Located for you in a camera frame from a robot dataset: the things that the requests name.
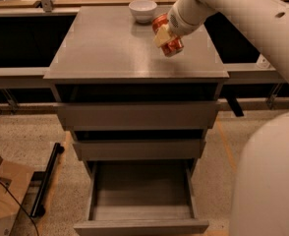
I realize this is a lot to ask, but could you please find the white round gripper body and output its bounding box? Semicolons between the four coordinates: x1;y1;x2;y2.
167;0;216;36

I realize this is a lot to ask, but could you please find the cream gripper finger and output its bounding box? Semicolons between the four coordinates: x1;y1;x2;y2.
153;24;175;47

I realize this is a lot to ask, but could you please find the red coke can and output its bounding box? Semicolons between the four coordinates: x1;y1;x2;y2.
152;13;184;57

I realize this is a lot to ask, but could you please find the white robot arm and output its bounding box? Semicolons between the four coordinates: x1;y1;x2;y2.
154;0;289;236

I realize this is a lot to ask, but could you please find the grey drawer cabinet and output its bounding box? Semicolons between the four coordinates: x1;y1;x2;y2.
43;5;230;179

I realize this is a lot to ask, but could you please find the grey top drawer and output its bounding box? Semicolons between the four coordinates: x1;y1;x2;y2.
57;101;219;131

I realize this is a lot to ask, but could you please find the grey middle drawer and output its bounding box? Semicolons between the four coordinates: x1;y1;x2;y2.
73;139;205;161

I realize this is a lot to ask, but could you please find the grey open bottom drawer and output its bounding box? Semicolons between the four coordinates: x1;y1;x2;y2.
74;159;209;236

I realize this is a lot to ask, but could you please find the white ceramic bowl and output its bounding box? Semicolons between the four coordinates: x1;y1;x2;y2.
129;0;157;24

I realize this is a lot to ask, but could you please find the clear sanitizer pump bottle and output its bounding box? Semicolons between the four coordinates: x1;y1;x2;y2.
256;54;270;69

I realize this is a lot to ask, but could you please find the black metal floor bar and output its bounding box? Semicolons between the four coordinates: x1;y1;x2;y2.
30;143;65;217

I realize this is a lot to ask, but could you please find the brown cardboard box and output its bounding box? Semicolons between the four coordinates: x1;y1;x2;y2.
0;155;34;236

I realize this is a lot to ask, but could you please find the grey metal shelf rail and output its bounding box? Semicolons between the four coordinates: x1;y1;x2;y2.
0;63;285;89

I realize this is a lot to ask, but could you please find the black cable on box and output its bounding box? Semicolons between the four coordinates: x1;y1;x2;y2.
0;173;40;236

